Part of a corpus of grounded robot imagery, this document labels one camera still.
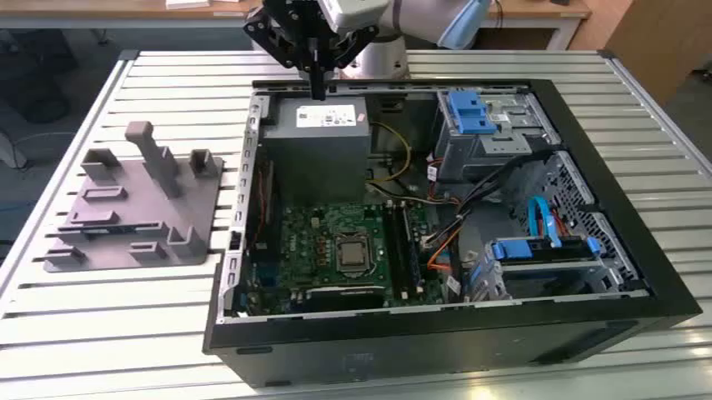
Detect grey power supply unit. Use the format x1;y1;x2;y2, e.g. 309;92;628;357
261;98;373;205

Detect silver CPU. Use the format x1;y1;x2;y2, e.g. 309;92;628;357
340;242;369;267

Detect grey parts rack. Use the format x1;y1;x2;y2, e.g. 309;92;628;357
43;120;228;274

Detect blue flat wire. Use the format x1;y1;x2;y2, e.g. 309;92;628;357
525;195;563;249

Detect flat black wire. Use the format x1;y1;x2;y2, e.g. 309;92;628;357
448;218;472;303

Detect black RAM slot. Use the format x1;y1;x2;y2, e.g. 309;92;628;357
392;202;413;298
386;201;407;300

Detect green motherboard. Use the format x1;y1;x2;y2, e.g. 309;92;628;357
244;202;449;313

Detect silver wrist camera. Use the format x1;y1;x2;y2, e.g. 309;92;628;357
320;0;390;33

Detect black graphics card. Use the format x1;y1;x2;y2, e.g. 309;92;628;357
304;284;386;312

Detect black CPU socket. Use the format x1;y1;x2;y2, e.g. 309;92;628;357
332;231;376;279

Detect wooden desk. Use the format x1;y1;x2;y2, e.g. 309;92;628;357
0;0;595;51

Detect black wire bundle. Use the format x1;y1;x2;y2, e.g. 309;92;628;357
453;160;536;220

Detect grey metal drive cage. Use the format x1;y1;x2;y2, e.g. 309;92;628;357
436;89;561;183

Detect yellow wire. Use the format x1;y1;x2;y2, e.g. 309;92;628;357
369;121;413;183

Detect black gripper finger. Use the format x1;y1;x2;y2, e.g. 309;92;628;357
244;6;322;101
318;24;381;101

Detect grey metal disk bay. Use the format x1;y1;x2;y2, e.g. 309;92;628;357
464;237;636;301

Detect black office chair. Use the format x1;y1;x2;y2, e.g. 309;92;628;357
0;28;79;126

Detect red and black power wire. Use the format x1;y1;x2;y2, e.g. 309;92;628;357
548;207;586;243

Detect blue disk carrier with disk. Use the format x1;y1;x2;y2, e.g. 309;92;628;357
489;236;602;263

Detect wooden cabinet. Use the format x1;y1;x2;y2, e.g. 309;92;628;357
569;0;712;108

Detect black PC case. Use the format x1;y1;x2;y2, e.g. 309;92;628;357
201;77;703;391

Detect orange flat wire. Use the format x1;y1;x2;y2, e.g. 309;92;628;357
427;231;463;272

